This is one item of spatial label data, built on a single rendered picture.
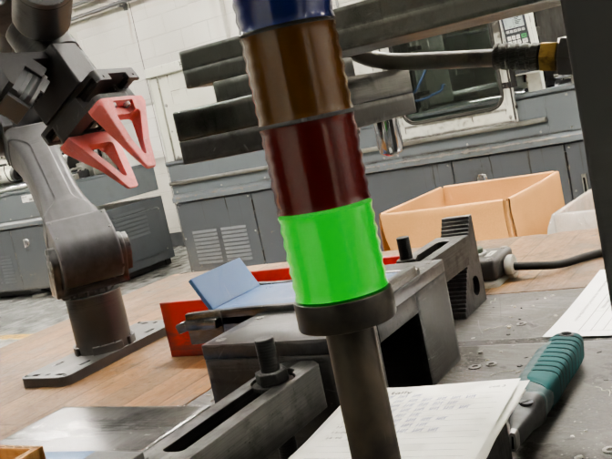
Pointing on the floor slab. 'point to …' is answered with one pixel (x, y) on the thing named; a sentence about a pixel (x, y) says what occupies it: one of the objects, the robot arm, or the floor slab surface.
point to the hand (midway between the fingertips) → (137, 170)
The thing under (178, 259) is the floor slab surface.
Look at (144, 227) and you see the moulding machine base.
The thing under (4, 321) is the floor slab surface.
